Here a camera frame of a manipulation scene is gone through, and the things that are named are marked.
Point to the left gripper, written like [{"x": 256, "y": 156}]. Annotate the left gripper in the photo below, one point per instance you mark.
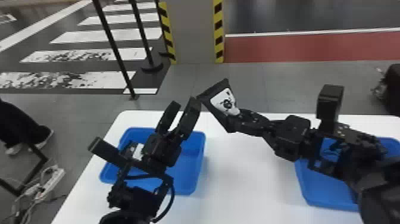
[{"x": 161, "y": 150}]

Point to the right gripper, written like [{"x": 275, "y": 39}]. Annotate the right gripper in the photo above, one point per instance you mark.
[{"x": 290, "y": 137}]

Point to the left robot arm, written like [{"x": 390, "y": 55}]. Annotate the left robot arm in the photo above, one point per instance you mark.
[{"x": 131, "y": 200}]

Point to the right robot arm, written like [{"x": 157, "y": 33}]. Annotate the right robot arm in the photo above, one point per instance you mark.
[{"x": 368, "y": 169}]

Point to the blue tray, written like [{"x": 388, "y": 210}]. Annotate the blue tray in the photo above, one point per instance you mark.
[
  {"x": 187, "y": 162},
  {"x": 325, "y": 190}
]

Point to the white power strip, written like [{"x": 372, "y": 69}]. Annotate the white power strip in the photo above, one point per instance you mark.
[{"x": 47, "y": 179}]

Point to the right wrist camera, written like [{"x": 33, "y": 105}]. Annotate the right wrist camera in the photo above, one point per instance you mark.
[{"x": 329, "y": 100}]

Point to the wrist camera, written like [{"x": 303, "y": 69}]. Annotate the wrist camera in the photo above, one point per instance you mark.
[
  {"x": 106, "y": 150},
  {"x": 329, "y": 100}
]

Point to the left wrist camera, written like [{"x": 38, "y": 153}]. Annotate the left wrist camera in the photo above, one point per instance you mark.
[{"x": 106, "y": 150}]

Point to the yellow black striped post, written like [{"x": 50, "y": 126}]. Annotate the yellow black striped post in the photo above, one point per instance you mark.
[
  {"x": 166, "y": 31},
  {"x": 218, "y": 31}
]

